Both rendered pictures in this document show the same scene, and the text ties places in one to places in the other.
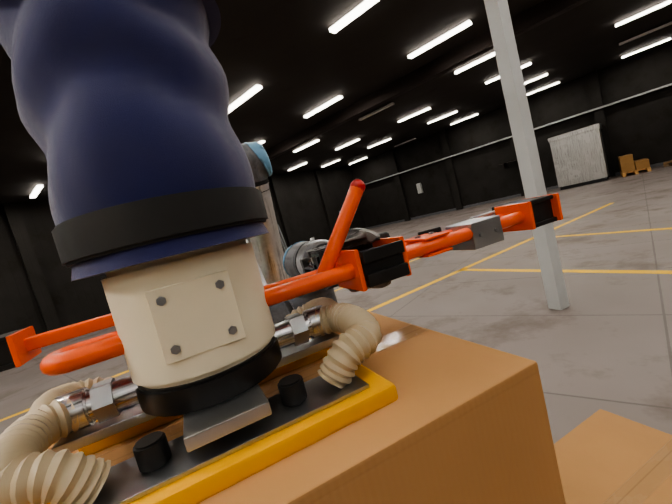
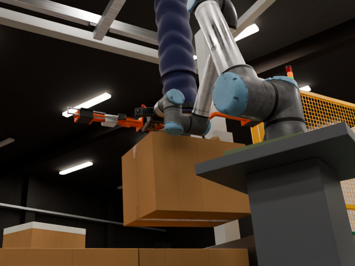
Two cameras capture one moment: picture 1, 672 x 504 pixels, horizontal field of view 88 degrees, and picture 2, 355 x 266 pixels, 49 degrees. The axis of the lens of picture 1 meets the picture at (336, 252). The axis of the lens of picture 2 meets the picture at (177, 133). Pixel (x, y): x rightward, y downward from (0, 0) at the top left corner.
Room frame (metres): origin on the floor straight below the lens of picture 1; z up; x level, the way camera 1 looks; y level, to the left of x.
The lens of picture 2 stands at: (2.52, -0.16, 0.32)
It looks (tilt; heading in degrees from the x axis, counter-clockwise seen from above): 23 degrees up; 172
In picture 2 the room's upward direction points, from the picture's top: 4 degrees counter-clockwise
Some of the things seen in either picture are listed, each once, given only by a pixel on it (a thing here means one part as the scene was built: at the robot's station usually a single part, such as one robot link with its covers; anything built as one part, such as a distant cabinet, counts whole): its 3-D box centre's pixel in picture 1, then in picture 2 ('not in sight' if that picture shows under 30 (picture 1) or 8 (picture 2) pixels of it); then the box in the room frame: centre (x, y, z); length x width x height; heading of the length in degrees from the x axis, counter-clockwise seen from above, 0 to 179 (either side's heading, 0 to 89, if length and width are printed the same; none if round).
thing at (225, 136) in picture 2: not in sight; (224, 146); (-0.79, 0.75, 1.62); 0.20 x 0.05 x 0.30; 113
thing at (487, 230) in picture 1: (474, 233); (109, 120); (0.61, -0.24, 1.23); 0.07 x 0.07 x 0.04; 23
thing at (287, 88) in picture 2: not in sight; (279, 103); (1.26, 0.42, 0.99); 0.17 x 0.15 x 0.18; 111
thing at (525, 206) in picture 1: (528, 213); (84, 116); (0.66, -0.37, 1.24); 0.08 x 0.07 x 0.05; 113
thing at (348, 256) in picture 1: (369, 262); (145, 124); (0.52, -0.05, 1.24); 0.10 x 0.08 x 0.06; 23
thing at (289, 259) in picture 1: (307, 261); (171, 101); (0.81, 0.07, 1.24); 0.12 x 0.09 x 0.10; 23
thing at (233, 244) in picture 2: not in sight; (232, 247); (0.34, 0.42, 0.58); 0.70 x 0.03 x 0.06; 23
